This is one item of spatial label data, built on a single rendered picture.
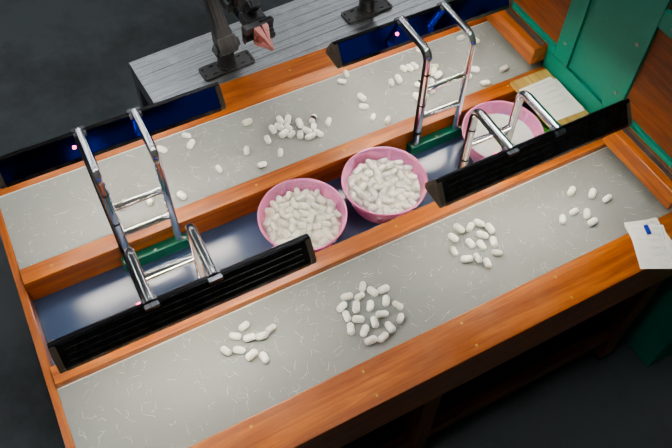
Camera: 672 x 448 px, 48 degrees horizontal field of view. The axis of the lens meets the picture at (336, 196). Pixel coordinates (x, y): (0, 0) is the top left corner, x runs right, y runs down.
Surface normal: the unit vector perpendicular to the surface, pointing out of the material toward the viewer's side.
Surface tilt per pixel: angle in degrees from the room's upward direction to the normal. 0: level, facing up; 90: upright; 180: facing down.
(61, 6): 0
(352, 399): 0
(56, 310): 0
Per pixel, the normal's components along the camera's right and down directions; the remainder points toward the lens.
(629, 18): -0.89, 0.36
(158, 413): 0.01, -0.59
